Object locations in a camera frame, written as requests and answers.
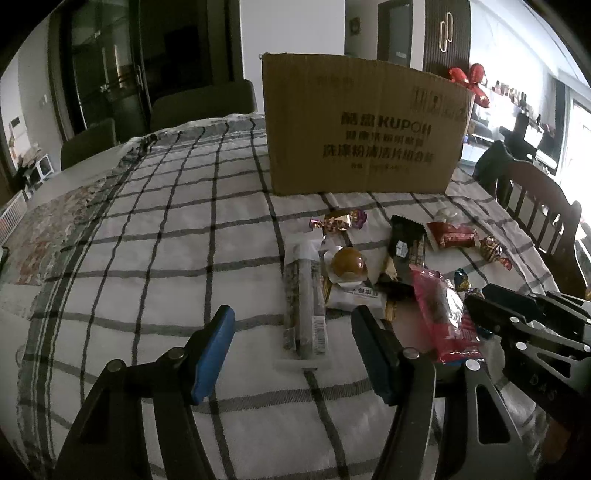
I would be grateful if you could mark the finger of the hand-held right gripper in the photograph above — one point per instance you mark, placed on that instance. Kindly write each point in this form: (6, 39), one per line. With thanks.
(508, 295)
(489, 311)

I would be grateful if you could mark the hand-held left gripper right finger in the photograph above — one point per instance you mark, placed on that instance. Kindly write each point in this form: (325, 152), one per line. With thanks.
(374, 355)

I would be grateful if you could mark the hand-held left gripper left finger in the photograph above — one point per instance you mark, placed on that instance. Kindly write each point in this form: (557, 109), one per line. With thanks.
(214, 355)

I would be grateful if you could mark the blue twist candy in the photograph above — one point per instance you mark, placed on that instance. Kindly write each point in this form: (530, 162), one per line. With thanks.
(461, 279)

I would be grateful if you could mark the gold red twist candy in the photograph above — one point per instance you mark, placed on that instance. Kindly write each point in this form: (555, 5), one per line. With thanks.
(491, 249)

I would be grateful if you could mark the red pink snack packet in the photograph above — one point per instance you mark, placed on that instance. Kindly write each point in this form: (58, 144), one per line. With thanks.
(438, 314)

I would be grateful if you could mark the small red candy packet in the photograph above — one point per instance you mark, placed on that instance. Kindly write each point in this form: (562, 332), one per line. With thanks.
(452, 236)

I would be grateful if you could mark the round brown pastry packet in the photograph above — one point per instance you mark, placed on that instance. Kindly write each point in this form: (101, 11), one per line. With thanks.
(348, 266)

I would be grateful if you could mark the long clear snack packet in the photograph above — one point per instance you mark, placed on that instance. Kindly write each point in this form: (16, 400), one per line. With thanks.
(302, 295)

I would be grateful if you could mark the clear round candy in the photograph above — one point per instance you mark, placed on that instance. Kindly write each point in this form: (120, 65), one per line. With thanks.
(445, 214)

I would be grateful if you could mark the black snack bar packet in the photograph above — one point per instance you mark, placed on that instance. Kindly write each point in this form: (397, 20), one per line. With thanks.
(404, 244)

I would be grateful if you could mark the gold purple twist candy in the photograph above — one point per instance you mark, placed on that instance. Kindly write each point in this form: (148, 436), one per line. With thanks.
(337, 220)

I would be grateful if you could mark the brown cardboard box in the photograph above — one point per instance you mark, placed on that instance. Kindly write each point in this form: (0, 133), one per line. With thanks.
(360, 138)

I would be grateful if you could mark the brown wooden chair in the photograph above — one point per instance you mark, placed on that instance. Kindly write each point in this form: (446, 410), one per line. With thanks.
(540, 198)

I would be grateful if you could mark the dark cloth on chair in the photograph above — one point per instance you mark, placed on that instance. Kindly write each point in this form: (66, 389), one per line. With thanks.
(491, 161)

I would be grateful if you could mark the checked white tablecloth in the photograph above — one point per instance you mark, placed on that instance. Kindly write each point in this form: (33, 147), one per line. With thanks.
(161, 230)

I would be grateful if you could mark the white low cabinet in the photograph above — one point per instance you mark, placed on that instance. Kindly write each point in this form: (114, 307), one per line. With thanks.
(475, 150)

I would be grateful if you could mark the row of bottles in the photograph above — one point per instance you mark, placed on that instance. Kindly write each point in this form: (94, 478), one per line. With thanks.
(517, 97)

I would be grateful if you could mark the floral patterned cloth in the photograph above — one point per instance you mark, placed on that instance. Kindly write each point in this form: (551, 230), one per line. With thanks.
(55, 230)

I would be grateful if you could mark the red balloon decoration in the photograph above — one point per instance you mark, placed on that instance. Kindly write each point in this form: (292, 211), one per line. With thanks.
(471, 78)

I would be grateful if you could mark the white fence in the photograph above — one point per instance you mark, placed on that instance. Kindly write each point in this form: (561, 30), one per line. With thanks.
(11, 214)

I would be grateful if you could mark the small dark upholstered chair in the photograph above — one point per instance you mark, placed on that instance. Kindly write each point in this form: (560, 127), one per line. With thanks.
(87, 143)

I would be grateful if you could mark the wide dark upholstered chair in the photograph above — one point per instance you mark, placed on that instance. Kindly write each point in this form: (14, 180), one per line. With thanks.
(203, 106)

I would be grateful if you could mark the white shelf unit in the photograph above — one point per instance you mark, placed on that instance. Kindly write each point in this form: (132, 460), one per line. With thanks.
(39, 168)

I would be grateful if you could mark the dark interior door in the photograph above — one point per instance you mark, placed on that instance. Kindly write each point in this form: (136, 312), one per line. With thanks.
(395, 32)

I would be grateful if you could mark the dark glass door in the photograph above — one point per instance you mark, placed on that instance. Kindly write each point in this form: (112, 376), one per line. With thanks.
(115, 60)

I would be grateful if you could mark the gold loop wall ornament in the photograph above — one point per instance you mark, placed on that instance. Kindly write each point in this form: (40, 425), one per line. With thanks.
(446, 32)

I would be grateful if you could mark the wall intercom panel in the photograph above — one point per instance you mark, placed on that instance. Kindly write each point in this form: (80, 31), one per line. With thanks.
(14, 123)

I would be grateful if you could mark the small wall picture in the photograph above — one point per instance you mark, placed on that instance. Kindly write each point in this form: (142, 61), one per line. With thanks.
(355, 26)

